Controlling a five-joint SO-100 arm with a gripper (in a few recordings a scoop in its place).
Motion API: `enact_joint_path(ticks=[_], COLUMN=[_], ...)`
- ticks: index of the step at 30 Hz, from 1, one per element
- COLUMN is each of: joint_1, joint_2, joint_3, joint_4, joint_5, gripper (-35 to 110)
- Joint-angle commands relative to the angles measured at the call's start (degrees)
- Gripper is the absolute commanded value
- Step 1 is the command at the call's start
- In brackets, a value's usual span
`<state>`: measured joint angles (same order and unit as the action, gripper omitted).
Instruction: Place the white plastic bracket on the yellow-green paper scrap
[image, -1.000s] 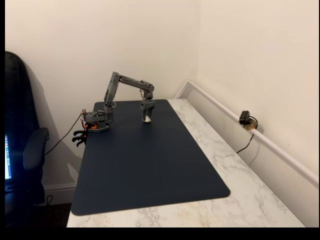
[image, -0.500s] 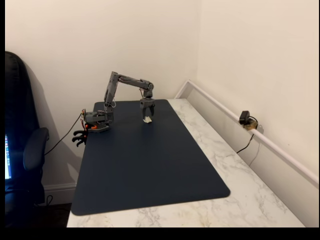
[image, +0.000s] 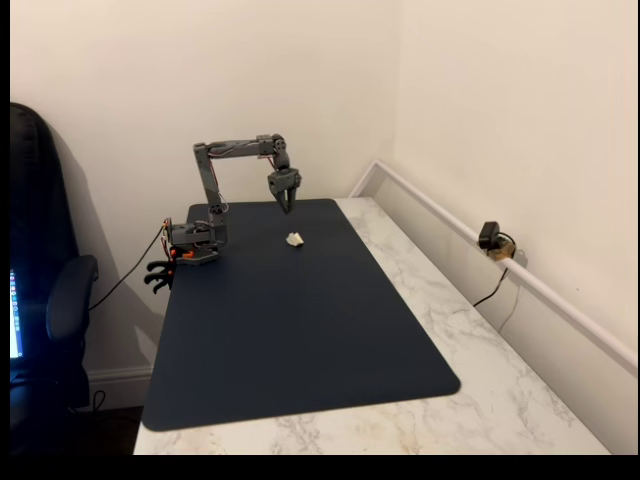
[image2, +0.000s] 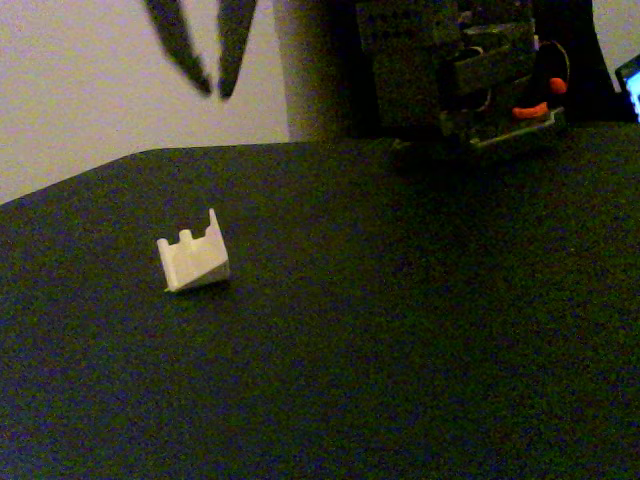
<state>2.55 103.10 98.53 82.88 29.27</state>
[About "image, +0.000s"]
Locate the dark blue desk mat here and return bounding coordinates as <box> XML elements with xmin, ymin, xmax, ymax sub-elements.
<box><xmin>141</xmin><ymin>198</ymin><xmax>461</xmax><ymax>432</ymax></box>

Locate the black clamp with orange tips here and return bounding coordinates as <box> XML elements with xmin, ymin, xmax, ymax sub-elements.
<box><xmin>143</xmin><ymin>247</ymin><xmax>179</xmax><ymax>296</ymax></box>

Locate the black office chair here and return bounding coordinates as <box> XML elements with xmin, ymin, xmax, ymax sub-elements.
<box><xmin>9</xmin><ymin>102</ymin><xmax>100</xmax><ymax>454</ymax></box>

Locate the laptop screen edge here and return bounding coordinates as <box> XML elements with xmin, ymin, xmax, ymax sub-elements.
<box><xmin>9</xmin><ymin>268</ymin><xmax>25</xmax><ymax>360</ymax></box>

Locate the black cable on floor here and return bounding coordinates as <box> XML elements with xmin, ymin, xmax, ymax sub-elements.
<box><xmin>74</xmin><ymin>388</ymin><xmax>107</xmax><ymax>414</ymax></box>

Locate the brown webcam mount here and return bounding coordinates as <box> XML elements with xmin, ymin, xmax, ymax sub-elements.
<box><xmin>486</xmin><ymin>241</ymin><xmax>517</xmax><ymax>263</ymax></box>

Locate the white wall ledge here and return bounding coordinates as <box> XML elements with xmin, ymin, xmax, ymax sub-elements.
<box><xmin>348</xmin><ymin>159</ymin><xmax>639</xmax><ymax>372</ymax></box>

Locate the white baseboard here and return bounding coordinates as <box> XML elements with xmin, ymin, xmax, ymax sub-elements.
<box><xmin>86</xmin><ymin>364</ymin><xmax>154</xmax><ymax>412</ymax></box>

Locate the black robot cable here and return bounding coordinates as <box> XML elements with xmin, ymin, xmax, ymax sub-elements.
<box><xmin>88</xmin><ymin>225</ymin><xmax>167</xmax><ymax>312</ymax></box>

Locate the black webcam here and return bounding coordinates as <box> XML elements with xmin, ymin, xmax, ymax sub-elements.
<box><xmin>478</xmin><ymin>220</ymin><xmax>500</xmax><ymax>250</ymax></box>

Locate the black webcam cable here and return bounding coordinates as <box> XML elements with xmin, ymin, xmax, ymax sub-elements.
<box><xmin>472</xmin><ymin>266</ymin><xmax>510</xmax><ymax>308</ymax></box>

